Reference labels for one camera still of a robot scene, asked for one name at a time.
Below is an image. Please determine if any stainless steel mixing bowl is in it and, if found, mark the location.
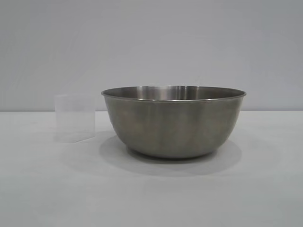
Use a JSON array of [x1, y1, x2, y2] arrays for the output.
[[101, 85, 247, 159]]

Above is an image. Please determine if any clear plastic measuring cup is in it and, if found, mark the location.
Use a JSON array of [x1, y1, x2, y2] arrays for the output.
[[53, 94, 96, 144]]

